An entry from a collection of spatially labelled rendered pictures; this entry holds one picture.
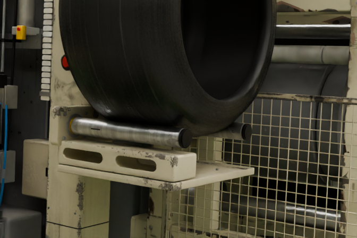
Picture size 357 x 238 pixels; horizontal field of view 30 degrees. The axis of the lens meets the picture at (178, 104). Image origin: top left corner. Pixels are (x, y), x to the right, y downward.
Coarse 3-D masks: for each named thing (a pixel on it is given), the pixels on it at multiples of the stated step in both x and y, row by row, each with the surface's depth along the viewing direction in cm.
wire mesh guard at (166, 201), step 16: (256, 96) 191; (272, 96) 188; (288, 96) 185; (304, 96) 182; (320, 96) 179; (320, 112) 180; (320, 128) 180; (352, 128) 175; (224, 144) 198; (288, 144) 186; (352, 144) 176; (256, 176) 192; (336, 176) 178; (256, 208) 192; (320, 208) 181; (336, 208) 178; (256, 224) 192; (288, 224) 186; (304, 224) 183; (336, 224) 178; (352, 224) 176
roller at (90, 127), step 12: (72, 120) 167; (84, 120) 165; (96, 120) 163; (108, 120) 162; (72, 132) 167; (84, 132) 164; (96, 132) 162; (108, 132) 159; (120, 132) 157; (132, 132) 155; (144, 132) 153; (156, 132) 151; (168, 132) 149; (180, 132) 148; (156, 144) 153; (168, 144) 150; (180, 144) 148
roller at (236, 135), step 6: (228, 126) 173; (234, 126) 172; (240, 126) 171; (246, 126) 171; (222, 132) 174; (228, 132) 173; (234, 132) 172; (240, 132) 170; (246, 132) 171; (228, 138) 174; (234, 138) 173; (240, 138) 171; (246, 138) 171
